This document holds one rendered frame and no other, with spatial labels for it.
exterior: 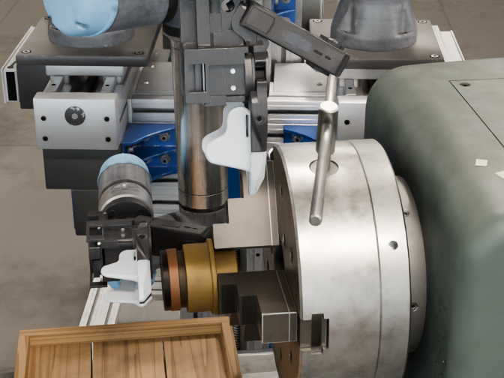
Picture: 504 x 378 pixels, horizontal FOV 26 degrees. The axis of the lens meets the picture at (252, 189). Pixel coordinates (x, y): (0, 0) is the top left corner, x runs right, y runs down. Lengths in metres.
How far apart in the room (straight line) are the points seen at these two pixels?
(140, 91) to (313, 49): 0.92
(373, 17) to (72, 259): 1.96
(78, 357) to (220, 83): 0.62
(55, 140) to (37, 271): 1.75
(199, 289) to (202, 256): 0.04
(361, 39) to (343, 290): 0.74
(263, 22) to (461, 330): 0.39
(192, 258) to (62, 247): 2.39
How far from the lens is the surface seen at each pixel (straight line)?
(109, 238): 1.37
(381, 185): 1.24
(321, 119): 1.21
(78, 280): 3.49
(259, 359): 1.57
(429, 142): 1.31
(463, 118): 1.36
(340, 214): 1.22
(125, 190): 1.48
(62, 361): 1.55
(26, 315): 3.34
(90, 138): 1.82
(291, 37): 1.05
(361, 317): 1.22
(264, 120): 1.04
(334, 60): 1.07
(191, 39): 1.07
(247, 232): 1.33
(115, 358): 1.55
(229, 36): 1.06
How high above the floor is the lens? 1.76
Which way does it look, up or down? 26 degrees down
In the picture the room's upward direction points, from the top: straight up
